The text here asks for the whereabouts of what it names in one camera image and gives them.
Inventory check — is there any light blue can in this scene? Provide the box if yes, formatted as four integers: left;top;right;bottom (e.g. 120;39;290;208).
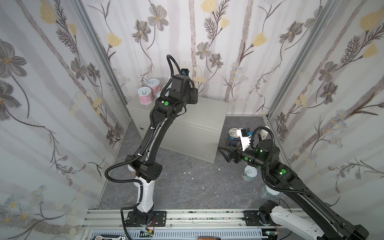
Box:
242;166;258;182

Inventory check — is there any pink can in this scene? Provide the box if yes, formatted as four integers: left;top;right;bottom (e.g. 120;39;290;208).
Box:
138;87;153;106
147;79;162;96

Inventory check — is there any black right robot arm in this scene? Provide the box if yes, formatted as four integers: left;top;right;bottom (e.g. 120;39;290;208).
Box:
218;127;369;240

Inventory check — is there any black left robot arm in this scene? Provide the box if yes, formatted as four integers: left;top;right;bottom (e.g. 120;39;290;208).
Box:
105;55;198;226

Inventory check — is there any grey metal cabinet counter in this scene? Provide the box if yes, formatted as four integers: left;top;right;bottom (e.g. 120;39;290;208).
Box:
126;89;230;164

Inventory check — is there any blue can silver lid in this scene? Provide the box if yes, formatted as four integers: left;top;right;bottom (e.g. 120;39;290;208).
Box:
226;128;241;147

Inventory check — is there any white plastic bottle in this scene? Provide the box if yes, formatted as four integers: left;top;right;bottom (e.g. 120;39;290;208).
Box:
260;129;269;140

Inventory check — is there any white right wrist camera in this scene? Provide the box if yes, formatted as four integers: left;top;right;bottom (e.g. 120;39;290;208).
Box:
236;128;252;152

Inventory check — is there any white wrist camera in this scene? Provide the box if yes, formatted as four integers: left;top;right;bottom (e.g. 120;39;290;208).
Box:
181;69;190;77
236;128;252;152

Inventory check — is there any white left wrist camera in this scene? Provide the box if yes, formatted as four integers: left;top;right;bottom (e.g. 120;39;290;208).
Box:
181;69;190;77

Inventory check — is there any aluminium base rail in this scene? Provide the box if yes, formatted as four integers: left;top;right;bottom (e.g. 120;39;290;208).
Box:
80;208;331;240

